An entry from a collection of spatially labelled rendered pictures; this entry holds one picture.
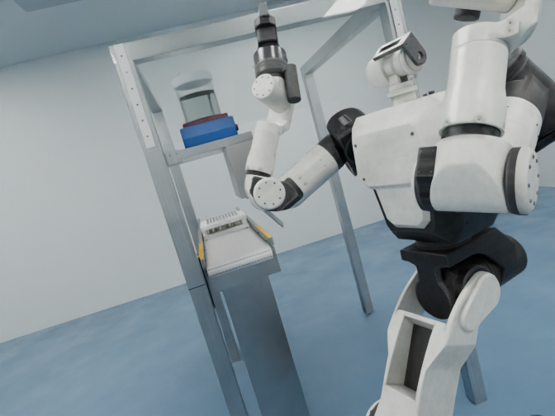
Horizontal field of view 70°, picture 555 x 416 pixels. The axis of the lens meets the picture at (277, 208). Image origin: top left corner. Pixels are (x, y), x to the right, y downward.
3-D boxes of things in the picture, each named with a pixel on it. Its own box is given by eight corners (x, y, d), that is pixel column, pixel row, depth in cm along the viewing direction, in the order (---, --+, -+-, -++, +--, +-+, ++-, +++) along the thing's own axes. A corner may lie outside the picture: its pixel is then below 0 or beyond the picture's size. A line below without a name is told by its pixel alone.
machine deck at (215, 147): (253, 141, 144) (251, 130, 143) (151, 170, 138) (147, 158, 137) (237, 150, 204) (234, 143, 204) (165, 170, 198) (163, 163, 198)
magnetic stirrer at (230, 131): (242, 134, 146) (234, 110, 144) (185, 148, 142) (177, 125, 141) (236, 138, 165) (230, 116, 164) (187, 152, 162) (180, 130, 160)
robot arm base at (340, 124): (335, 172, 113) (362, 145, 115) (367, 184, 103) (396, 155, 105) (314, 131, 104) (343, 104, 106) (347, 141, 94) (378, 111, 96)
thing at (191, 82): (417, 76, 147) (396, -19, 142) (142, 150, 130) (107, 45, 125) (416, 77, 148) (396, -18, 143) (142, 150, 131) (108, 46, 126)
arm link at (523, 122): (425, 241, 56) (467, 150, 68) (533, 251, 47) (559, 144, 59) (404, 177, 50) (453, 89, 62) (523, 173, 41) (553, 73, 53)
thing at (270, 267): (281, 271, 155) (274, 247, 153) (210, 295, 150) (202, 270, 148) (243, 225, 281) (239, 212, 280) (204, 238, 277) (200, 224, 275)
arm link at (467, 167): (423, 51, 50) (405, 198, 48) (514, 29, 43) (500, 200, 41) (450, 87, 58) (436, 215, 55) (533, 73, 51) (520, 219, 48)
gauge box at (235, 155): (268, 191, 147) (253, 139, 144) (241, 199, 145) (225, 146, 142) (259, 188, 168) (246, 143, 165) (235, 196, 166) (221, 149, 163)
